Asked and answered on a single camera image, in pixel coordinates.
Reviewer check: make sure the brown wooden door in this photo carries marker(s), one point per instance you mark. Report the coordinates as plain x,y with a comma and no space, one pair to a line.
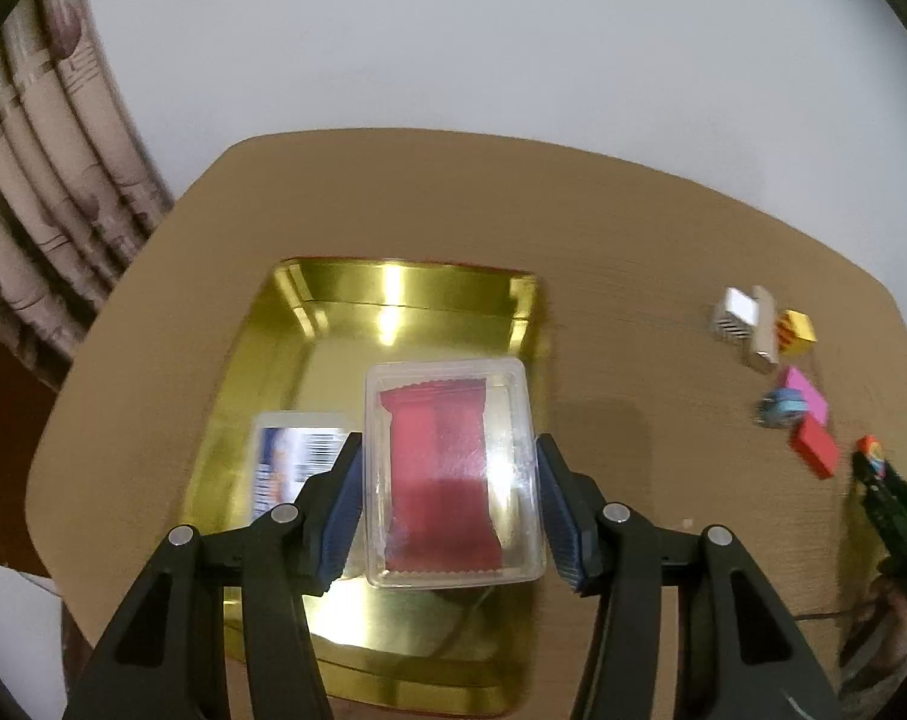
7,457

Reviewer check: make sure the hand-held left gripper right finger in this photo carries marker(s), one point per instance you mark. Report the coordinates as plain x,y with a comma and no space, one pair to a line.
562,517

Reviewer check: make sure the white striped block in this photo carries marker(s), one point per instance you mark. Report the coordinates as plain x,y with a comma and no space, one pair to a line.
737,315

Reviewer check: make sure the red foil packet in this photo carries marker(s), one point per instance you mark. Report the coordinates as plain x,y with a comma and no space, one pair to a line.
438,480

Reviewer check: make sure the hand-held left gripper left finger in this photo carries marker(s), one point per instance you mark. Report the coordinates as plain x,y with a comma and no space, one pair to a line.
339,510

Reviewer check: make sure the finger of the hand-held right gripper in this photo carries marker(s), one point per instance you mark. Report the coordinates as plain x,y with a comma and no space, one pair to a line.
892,502

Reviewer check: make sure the red tape measure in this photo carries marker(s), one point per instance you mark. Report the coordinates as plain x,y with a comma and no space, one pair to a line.
870,451

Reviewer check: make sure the pink block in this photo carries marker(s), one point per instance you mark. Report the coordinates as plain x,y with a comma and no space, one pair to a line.
812,397

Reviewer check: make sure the yellow cube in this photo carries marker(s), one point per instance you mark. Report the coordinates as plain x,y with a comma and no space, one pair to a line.
796,331

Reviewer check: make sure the beige wooden block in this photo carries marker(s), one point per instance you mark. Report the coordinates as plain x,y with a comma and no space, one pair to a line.
763,334

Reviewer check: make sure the clear plastic card box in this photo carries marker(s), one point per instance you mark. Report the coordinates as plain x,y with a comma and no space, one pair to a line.
292,439

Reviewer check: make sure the gold metal tin tray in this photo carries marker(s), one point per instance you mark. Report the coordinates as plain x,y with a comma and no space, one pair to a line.
363,315

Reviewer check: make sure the blue toy car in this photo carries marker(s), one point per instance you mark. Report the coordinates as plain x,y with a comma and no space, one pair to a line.
782,406

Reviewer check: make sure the red block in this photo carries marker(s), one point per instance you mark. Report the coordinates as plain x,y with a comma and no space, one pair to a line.
815,450

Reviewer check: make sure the blue printed card pack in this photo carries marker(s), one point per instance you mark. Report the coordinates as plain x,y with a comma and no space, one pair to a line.
288,457

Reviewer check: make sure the beige patterned curtain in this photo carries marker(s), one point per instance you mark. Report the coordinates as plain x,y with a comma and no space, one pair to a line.
40,165

